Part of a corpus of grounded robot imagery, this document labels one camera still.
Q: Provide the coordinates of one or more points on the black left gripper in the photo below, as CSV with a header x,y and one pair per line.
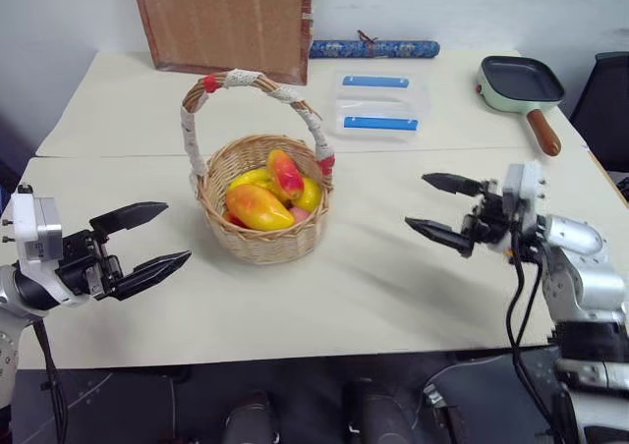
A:
x,y
78,264

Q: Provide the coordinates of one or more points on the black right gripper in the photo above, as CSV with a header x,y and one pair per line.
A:
x,y
489,220

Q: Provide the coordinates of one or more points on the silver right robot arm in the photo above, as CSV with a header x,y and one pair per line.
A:
x,y
589,277

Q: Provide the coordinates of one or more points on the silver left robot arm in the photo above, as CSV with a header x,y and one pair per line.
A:
x,y
30,293

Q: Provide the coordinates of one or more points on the clear plastic box blue clips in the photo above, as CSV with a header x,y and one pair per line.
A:
x,y
378,105

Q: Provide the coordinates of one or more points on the large orange yellow mango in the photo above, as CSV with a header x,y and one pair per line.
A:
x,y
260,208

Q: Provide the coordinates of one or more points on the yellow fruit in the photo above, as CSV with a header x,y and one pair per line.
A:
x,y
250,176
310,196

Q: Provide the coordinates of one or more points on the pink peach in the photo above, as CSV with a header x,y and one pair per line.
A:
x,y
301,214

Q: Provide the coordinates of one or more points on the small red yellow mango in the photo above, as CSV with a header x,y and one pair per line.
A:
x,y
287,176

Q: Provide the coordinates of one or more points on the blue patterned rolled scroll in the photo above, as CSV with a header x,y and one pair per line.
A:
x,y
403,48

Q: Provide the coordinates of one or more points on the black chair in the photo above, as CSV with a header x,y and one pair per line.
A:
x,y
604,105

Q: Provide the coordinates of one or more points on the dark rounded shape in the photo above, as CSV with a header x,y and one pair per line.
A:
x,y
250,419
376,412

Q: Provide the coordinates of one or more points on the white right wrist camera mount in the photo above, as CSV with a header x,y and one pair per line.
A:
x,y
522,183

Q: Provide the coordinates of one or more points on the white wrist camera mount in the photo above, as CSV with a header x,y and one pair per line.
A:
x,y
25,210
522,183

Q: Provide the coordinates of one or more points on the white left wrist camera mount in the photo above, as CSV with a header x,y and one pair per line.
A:
x,y
25,210

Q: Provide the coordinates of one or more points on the cork board with wooden frame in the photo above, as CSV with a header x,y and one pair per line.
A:
x,y
226,16

